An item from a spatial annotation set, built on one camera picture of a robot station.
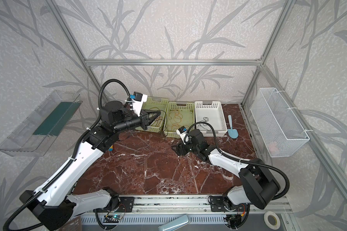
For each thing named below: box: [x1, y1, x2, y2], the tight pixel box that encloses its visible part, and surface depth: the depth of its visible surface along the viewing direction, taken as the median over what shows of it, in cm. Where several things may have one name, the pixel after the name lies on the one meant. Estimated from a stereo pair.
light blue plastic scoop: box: [227, 114, 239, 139], surface depth 104 cm
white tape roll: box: [263, 210, 281, 231], surface depth 71 cm
